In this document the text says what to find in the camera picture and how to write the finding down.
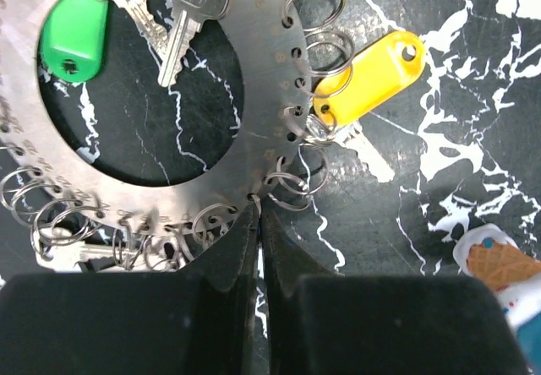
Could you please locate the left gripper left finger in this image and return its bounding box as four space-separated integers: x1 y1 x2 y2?
1 206 259 374

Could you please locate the yellow key tag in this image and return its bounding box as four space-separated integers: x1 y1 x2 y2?
313 30 426 127

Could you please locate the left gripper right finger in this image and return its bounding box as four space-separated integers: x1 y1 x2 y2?
261 211 528 374

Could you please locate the ice cream keychain toy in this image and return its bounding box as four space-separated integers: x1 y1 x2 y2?
452 224 540 334

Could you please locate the metal key organizer disc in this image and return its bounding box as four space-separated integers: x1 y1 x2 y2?
0 0 356 273

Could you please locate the silver key in disc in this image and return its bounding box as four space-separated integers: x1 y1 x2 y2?
157 0 231 87

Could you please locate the green key tag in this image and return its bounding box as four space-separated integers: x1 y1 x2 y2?
40 0 108 83

